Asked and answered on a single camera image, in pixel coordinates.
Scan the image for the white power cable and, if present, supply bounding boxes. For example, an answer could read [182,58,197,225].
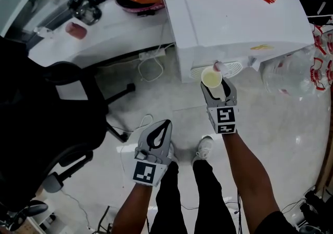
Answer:
[137,42,175,83]

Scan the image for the person's black trousers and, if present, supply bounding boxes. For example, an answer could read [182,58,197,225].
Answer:
[149,159,238,234]

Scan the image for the white power strip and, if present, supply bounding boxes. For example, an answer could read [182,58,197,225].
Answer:
[138,47,167,60]

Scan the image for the person's right forearm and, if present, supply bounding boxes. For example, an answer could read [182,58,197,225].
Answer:
[222,131,281,230]

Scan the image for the white water dispenser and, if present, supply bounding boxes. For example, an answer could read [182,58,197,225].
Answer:
[155,0,314,84]

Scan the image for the black office chair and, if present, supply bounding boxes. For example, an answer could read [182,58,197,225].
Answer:
[0,35,136,230]

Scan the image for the white paper cup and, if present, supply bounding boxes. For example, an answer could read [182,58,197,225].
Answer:
[201,66,223,89]

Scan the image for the person's left forearm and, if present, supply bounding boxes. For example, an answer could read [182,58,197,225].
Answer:
[111,182,157,234]

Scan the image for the glass jar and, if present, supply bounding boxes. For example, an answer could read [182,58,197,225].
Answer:
[67,0,103,26]

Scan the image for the person's white right shoe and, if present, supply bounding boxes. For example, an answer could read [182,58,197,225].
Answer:
[191,135,214,161]

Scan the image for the wooden steps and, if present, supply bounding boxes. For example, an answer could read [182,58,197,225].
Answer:
[315,128,333,195]

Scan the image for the white window ledge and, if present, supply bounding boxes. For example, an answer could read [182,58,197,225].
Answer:
[25,0,175,69]

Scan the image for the black storage bin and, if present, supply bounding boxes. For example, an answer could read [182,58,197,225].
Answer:
[292,0,333,27]

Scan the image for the person's black shirt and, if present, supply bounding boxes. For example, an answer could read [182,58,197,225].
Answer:
[256,211,300,234]

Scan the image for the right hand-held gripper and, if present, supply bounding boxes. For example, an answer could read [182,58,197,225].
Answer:
[200,78,239,135]

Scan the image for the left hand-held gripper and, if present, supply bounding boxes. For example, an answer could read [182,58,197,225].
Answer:
[133,120,173,188]

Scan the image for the person's white shoe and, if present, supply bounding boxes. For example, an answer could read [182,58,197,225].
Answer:
[168,141,179,164]
[191,135,214,161]

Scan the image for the person's white left shoe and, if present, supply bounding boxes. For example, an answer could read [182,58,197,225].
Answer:
[168,141,179,164]

